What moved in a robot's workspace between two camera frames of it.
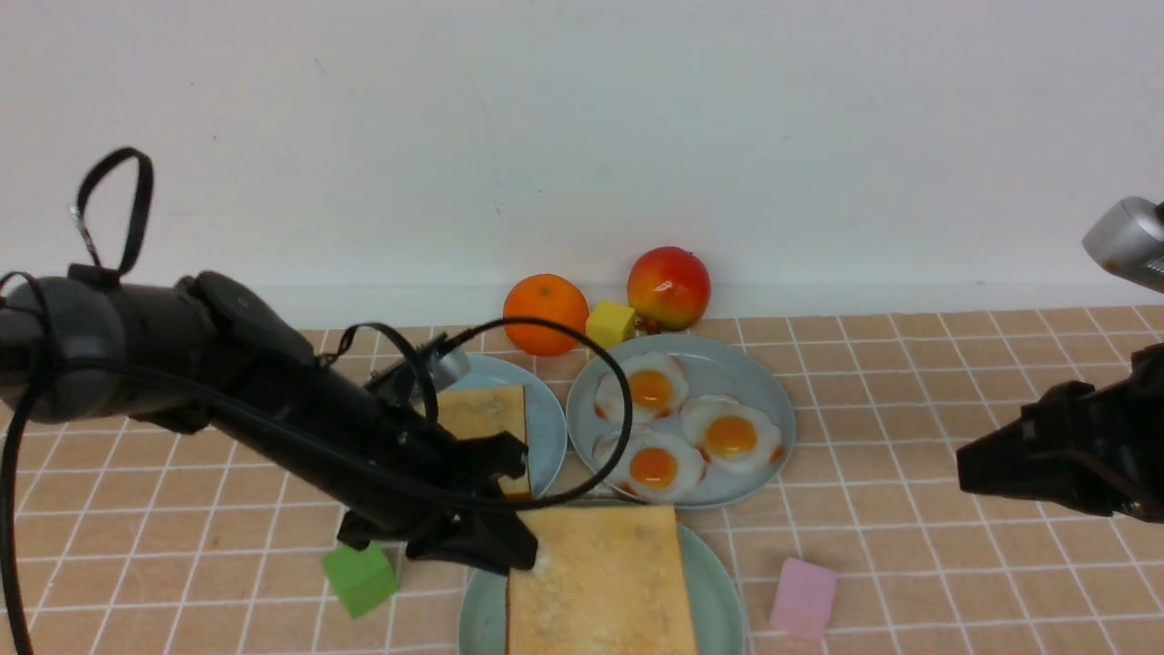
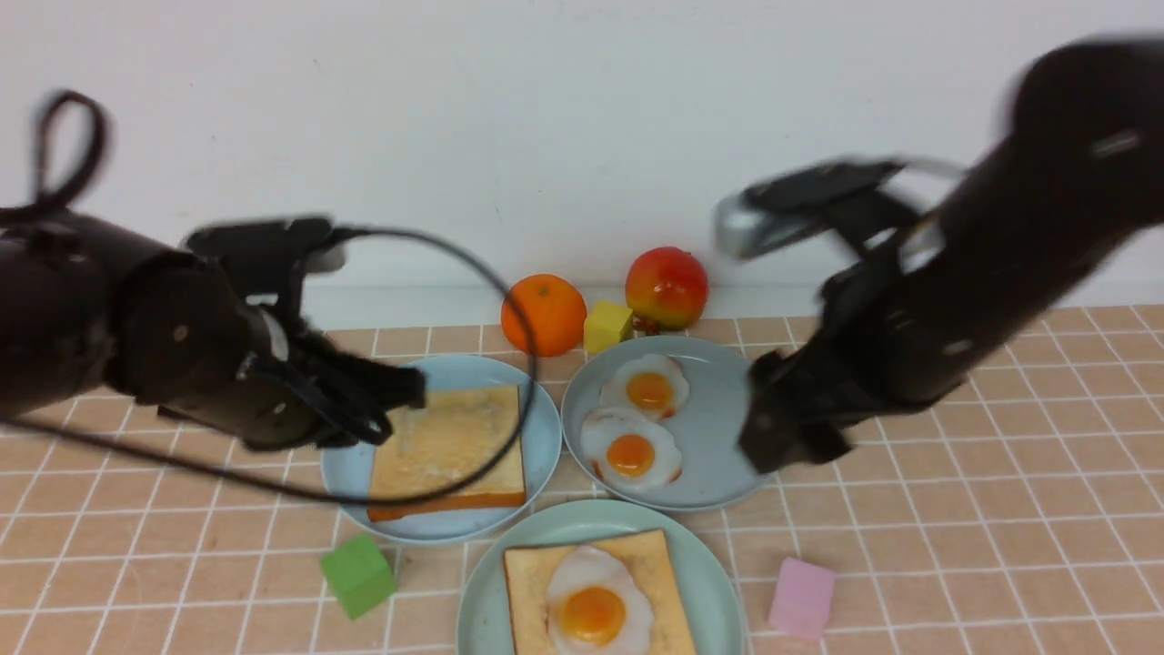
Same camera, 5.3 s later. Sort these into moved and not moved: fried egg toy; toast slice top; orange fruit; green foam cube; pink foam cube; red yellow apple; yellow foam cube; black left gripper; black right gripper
Moved: black right gripper; toast slice top; fried egg toy; black left gripper
Not moved: orange fruit; yellow foam cube; pink foam cube; red yellow apple; green foam cube
